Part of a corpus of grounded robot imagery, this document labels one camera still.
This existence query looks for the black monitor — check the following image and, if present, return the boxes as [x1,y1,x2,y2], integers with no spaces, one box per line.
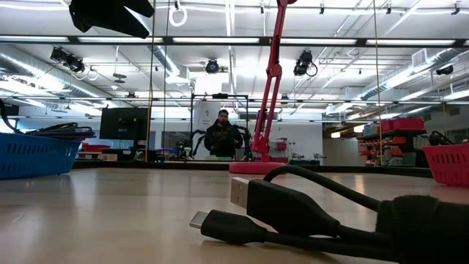
[99,106,151,141]

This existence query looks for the black aluminium table frame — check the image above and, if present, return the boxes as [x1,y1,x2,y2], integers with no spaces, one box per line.
[71,159,435,179]

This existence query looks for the black cable with red strap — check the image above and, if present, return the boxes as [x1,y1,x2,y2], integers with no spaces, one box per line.
[428,130,457,147]

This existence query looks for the storage shelf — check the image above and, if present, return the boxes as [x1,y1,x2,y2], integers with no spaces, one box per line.
[357,117,428,168]

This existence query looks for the black station frame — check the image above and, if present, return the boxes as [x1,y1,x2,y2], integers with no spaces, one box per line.
[189,93,250,162]

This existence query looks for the white hanging ring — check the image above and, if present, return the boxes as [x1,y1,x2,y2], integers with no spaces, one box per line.
[168,5,188,28]

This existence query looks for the blue plastic basket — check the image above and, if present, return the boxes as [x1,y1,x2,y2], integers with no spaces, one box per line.
[0,132,82,180]

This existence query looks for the red braided USB cable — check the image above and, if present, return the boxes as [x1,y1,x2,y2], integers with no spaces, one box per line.
[47,131,97,142]

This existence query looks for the green braided USB cable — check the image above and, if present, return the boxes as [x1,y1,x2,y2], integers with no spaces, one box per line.
[36,122,80,130]

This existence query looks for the red tray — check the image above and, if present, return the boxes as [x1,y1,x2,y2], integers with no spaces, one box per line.
[82,143,111,153]

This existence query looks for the yellow hanging cord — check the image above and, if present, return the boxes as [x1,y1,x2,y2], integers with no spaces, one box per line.
[144,0,158,163]
[372,0,384,166]

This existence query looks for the black USB cable bundle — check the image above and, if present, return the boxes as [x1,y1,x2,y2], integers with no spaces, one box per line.
[189,164,469,263]

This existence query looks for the person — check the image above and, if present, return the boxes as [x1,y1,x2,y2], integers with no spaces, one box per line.
[203,109,245,159]

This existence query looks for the red plastic basket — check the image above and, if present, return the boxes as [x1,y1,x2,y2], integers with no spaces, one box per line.
[422,143,469,188]

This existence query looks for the red storage bins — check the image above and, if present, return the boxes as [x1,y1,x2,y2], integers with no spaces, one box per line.
[380,117,425,132]

